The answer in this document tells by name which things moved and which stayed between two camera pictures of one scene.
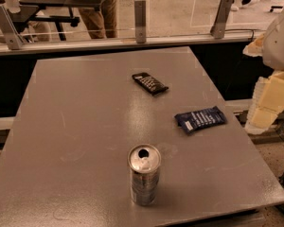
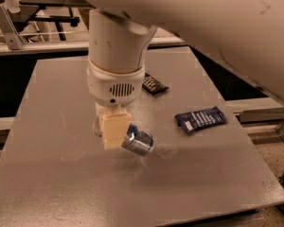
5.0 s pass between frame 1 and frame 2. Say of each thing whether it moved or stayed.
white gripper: moved
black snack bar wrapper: stayed
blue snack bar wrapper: stayed
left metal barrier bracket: stayed
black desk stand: stayed
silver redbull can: moved
